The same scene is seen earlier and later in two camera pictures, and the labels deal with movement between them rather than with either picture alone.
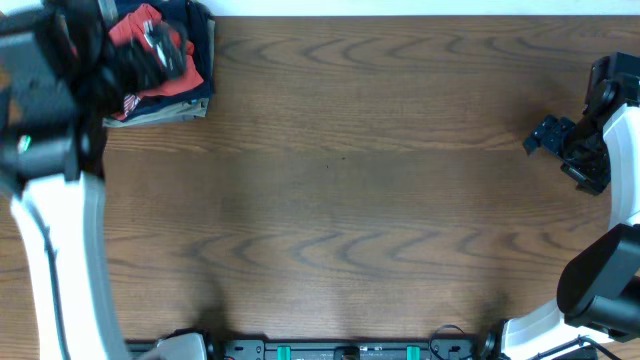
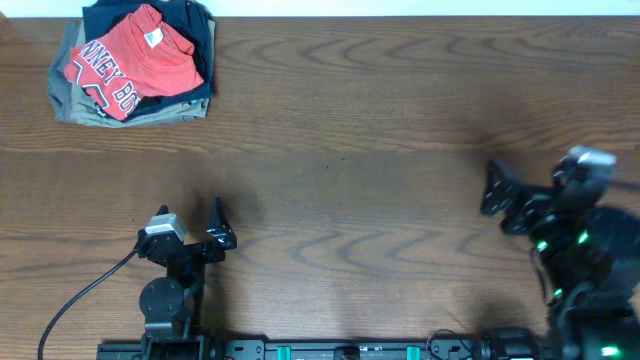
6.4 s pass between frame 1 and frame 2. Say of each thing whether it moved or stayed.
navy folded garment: stayed
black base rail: stayed
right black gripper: moved
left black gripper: moved
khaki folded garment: stayed
